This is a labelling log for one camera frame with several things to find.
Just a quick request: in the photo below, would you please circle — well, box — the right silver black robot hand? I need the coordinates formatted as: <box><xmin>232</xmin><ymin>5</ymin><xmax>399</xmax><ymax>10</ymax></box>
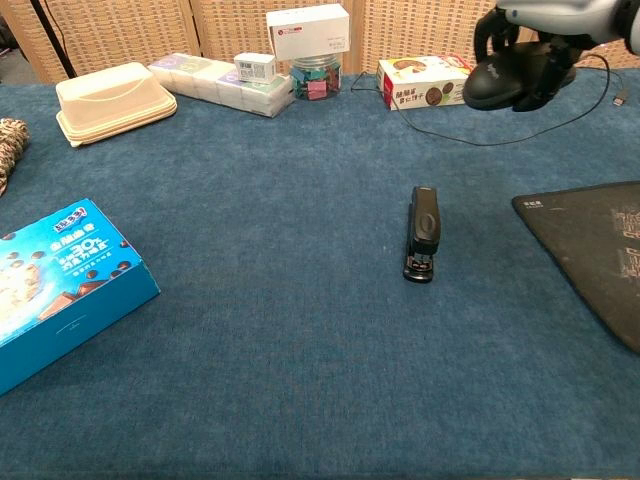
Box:
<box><xmin>472</xmin><ymin>0</ymin><xmax>626</xmax><ymax>112</ymax></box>

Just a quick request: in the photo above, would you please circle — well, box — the black computer mouse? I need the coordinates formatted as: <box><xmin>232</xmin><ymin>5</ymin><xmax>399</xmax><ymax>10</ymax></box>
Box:
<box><xmin>462</xmin><ymin>42</ymin><xmax>579</xmax><ymax>112</ymax></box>

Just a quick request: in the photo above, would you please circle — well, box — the black mouse pad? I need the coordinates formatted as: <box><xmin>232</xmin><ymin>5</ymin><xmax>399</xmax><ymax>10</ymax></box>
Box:
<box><xmin>510</xmin><ymin>180</ymin><xmax>640</xmax><ymax>356</ymax></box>

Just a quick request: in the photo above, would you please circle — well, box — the wicker folding screen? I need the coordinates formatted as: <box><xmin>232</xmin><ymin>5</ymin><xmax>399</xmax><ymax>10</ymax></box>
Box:
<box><xmin>0</xmin><ymin>0</ymin><xmax>640</xmax><ymax>85</ymax></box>

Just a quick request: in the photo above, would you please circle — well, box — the white and red biscuit box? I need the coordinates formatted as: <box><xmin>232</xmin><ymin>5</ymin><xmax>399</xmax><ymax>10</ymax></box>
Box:
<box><xmin>375</xmin><ymin>54</ymin><xmax>476</xmax><ymax>112</ymax></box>

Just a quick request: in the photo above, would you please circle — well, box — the black stapler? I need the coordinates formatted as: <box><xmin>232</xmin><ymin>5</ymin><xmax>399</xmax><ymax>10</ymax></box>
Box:
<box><xmin>402</xmin><ymin>185</ymin><xmax>442</xmax><ymax>285</ymax></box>

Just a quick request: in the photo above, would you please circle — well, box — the white cardboard box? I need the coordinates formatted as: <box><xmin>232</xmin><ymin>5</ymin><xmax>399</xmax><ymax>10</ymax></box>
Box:
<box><xmin>265</xmin><ymin>3</ymin><xmax>351</xmax><ymax>63</ymax></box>

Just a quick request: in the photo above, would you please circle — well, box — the clear jar of binder clips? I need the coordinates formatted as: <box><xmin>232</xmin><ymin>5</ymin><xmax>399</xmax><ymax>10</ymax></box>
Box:
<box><xmin>289</xmin><ymin>53</ymin><xmax>344</xmax><ymax>102</ymax></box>

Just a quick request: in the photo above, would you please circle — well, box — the small white barcode box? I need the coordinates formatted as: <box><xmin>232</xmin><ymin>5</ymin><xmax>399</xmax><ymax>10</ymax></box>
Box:
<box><xmin>233</xmin><ymin>52</ymin><xmax>277</xmax><ymax>85</ymax></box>

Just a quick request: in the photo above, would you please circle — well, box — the white tissue multipack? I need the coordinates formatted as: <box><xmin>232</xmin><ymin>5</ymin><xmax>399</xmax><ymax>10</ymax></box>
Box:
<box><xmin>147</xmin><ymin>54</ymin><xmax>296</xmax><ymax>120</ymax></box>

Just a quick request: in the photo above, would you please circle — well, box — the blue table cloth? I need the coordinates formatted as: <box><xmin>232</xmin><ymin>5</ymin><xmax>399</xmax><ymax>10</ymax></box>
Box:
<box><xmin>0</xmin><ymin>69</ymin><xmax>640</xmax><ymax>480</ymax></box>

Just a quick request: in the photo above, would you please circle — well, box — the beige lidded food container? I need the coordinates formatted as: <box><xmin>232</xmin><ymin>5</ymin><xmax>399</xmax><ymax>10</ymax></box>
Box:
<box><xmin>54</xmin><ymin>61</ymin><xmax>178</xmax><ymax>148</ymax></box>

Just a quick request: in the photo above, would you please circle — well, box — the black tripod stand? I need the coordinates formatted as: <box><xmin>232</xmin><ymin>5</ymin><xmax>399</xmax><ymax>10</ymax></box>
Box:
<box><xmin>29</xmin><ymin>0</ymin><xmax>79</xmax><ymax>80</ymax></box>

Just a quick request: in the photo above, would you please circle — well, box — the blue cookie box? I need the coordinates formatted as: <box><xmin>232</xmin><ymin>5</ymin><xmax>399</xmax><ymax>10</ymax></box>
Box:
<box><xmin>0</xmin><ymin>198</ymin><xmax>161</xmax><ymax>396</ymax></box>

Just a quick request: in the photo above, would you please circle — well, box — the black cable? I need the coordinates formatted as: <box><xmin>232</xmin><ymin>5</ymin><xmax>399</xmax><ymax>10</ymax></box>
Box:
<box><xmin>349</xmin><ymin>52</ymin><xmax>629</xmax><ymax>147</ymax></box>

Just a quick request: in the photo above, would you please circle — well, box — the braided rope bundle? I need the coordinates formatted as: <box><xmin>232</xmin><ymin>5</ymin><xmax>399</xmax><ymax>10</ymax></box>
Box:
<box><xmin>0</xmin><ymin>117</ymin><xmax>30</xmax><ymax>197</ymax></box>

